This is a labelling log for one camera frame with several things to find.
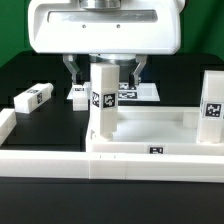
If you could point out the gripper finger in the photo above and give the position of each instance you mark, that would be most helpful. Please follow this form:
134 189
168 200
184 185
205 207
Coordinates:
134 77
76 74

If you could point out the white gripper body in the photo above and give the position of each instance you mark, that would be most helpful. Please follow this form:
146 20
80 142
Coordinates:
116 27

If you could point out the white desk tabletop tray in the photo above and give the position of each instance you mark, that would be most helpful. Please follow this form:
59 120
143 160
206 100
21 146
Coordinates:
155 130

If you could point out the white marker sheet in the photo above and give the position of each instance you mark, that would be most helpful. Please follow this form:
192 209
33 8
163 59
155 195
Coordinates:
143 92

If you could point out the white U-shaped fence frame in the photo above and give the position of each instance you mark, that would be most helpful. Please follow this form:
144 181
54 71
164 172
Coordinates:
53 145

